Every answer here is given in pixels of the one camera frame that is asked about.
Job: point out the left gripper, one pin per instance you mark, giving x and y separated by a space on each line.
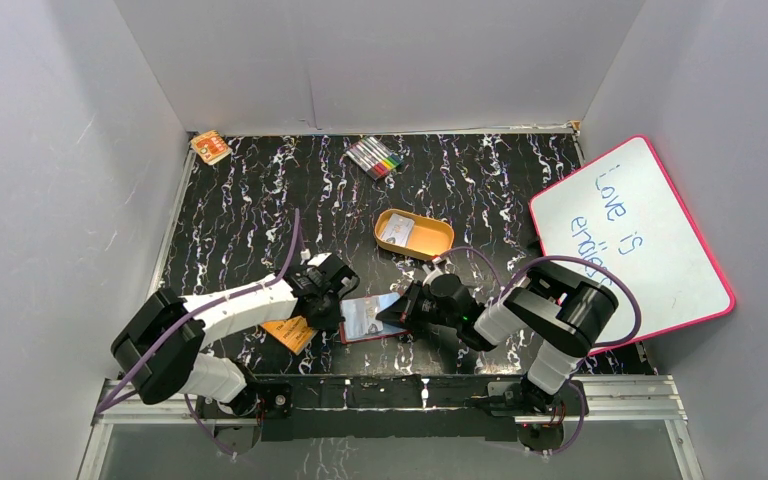
326 299

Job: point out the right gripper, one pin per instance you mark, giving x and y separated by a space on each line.
404 312

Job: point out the red card holder wallet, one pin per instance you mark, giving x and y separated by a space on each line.
359 319

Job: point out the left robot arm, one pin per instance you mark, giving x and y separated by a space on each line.
161 349

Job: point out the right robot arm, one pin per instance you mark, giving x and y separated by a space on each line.
567 310

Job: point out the white card in tray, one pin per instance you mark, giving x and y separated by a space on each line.
397 230

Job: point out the small orange card box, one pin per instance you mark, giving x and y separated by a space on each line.
210 147

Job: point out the orange book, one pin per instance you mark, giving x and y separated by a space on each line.
294 333

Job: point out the orange oval tray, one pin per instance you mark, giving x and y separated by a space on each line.
429 238

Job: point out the pack of coloured markers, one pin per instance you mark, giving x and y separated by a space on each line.
373 157

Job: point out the black metal base rail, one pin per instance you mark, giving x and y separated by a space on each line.
489 407

